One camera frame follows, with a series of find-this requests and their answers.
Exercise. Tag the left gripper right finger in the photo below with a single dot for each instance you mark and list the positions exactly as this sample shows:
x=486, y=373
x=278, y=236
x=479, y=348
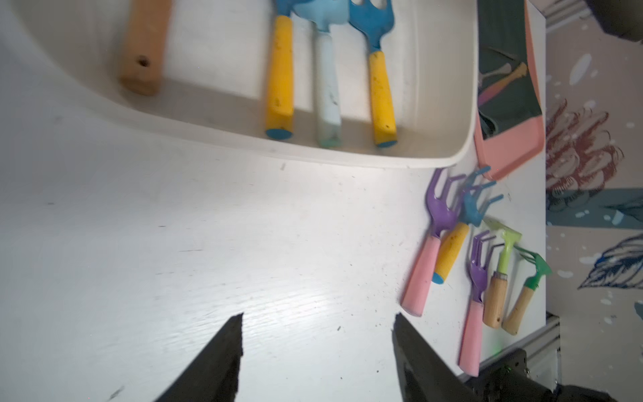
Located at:
x=422, y=374

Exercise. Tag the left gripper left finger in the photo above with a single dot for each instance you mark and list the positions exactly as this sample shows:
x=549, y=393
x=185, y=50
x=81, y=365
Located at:
x=213, y=375

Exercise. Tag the purple rake pink handle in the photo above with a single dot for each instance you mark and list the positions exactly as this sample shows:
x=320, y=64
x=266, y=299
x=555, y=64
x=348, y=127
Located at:
x=471, y=345
x=442, y=218

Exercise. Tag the teal rake yellow handle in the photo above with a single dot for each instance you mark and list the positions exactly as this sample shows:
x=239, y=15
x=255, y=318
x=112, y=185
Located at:
x=470, y=214

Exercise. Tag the green rake wooden handle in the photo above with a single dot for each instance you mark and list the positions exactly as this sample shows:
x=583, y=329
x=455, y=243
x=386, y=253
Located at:
x=143, y=51

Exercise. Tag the blue claw rake yellow handle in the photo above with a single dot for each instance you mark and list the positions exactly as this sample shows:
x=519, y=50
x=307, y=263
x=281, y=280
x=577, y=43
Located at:
x=374, y=23

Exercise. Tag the light blue rake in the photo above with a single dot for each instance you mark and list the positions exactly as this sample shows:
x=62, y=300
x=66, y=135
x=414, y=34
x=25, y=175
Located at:
x=324, y=14

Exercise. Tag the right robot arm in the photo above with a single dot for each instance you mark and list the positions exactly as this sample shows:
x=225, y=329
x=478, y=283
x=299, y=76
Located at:
x=507, y=380

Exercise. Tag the white storage box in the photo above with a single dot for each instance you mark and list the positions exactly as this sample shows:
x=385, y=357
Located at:
x=215, y=73

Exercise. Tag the pink tray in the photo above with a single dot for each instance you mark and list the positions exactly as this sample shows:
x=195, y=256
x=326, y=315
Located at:
x=511, y=149

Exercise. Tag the silver metal spoon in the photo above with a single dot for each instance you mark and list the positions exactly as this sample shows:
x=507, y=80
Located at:
x=501, y=71

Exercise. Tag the purple iridescent knife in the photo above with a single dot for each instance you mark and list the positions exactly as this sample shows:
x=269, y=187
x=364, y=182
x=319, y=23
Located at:
x=497, y=87

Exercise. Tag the dark green cloth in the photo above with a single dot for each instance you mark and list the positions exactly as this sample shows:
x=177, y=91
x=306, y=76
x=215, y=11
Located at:
x=507, y=97

